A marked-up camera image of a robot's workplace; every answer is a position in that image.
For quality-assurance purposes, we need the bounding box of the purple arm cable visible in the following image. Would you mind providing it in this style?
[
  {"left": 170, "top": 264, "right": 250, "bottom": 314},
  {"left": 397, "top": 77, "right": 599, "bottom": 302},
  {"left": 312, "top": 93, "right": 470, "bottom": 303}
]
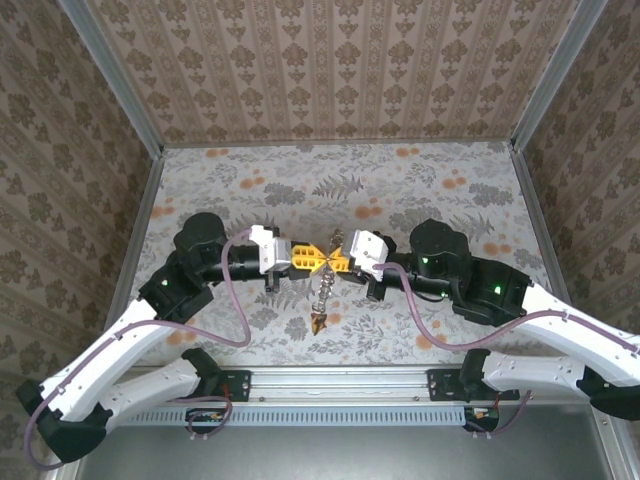
[
  {"left": 373, "top": 263, "right": 640, "bottom": 441},
  {"left": 22, "top": 229, "right": 252, "bottom": 471}
]

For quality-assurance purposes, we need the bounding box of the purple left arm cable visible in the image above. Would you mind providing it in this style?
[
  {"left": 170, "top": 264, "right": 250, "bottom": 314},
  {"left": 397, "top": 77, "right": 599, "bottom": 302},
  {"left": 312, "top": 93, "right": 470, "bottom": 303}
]
[{"left": 22, "top": 229, "right": 252, "bottom": 471}]

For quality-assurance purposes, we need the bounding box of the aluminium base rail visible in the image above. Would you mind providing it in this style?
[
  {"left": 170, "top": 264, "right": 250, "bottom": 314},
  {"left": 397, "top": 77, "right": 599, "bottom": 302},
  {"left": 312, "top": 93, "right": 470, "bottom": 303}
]
[{"left": 119, "top": 364, "right": 621, "bottom": 401}]

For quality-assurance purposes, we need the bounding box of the aluminium table side rail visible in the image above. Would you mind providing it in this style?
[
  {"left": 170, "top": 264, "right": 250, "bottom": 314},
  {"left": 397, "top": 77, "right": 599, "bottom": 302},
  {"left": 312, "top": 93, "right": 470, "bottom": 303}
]
[
  {"left": 94, "top": 147, "right": 166, "bottom": 366},
  {"left": 509, "top": 144, "right": 591, "bottom": 351}
]

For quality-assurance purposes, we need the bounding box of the grey metal sheet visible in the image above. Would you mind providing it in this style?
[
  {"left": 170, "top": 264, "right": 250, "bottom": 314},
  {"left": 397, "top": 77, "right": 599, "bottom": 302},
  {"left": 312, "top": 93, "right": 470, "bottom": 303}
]
[{"left": 74, "top": 407, "right": 616, "bottom": 480}]

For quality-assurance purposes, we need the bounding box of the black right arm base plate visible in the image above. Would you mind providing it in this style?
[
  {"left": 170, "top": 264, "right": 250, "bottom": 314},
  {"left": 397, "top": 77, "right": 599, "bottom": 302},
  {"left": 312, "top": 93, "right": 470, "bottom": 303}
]
[{"left": 427, "top": 368, "right": 520, "bottom": 403}]

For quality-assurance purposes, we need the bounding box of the thin aluminium wall rail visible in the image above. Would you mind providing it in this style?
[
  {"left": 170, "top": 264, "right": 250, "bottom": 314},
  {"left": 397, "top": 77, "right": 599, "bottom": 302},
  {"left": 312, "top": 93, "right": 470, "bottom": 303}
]
[{"left": 162, "top": 141, "right": 514, "bottom": 150}]

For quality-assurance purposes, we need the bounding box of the aluminium frame post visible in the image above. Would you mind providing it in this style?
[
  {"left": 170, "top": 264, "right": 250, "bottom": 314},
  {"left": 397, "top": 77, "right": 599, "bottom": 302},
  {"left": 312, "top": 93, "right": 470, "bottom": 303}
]
[
  {"left": 509, "top": 0, "right": 609, "bottom": 151},
  {"left": 57, "top": 0, "right": 166, "bottom": 156}
]

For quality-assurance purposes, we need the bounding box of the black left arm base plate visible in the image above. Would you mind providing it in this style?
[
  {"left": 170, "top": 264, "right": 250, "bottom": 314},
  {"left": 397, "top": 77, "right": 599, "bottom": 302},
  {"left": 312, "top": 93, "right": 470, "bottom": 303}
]
[{"left": 197, "top": 368, "right": 251, "bottom": 403}]

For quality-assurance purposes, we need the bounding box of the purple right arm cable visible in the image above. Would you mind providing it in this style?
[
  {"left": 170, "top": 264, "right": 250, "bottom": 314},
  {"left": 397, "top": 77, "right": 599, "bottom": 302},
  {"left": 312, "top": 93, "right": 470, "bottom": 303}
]
[{"left": 373, "top": 263, "right": 640, "bottom": 441}]

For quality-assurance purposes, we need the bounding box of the aluminium lower frame rail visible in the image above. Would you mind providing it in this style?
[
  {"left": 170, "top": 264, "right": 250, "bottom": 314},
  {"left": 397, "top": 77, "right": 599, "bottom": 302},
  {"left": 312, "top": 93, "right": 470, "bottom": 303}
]
[{"left": 592, "top": 414, "right": 634, "bottom": 480}]

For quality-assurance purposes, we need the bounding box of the small circuit board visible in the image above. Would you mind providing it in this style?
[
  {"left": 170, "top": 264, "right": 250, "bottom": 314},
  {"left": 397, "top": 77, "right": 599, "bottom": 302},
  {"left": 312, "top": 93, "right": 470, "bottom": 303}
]
[
  {"left": 187, "top": 408, "right": 224, "bottom": 426},
  {"left": 464, "top": 407, "right": 501, "bottom": 431}
]

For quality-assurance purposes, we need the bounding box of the grey slotted cable duct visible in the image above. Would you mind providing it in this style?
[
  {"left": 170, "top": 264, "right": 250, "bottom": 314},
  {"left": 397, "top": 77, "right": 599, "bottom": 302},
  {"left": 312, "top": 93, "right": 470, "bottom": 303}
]
[{"left": 119, "top": 405, "right": 469, "bottom": 427}]

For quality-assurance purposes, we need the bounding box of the silver chain keyring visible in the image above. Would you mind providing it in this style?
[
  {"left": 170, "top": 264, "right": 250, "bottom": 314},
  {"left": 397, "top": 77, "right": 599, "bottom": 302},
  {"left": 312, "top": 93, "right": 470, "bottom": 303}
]
[{"left": 310, "top": 228, "right": 347, "bottom": 337}]

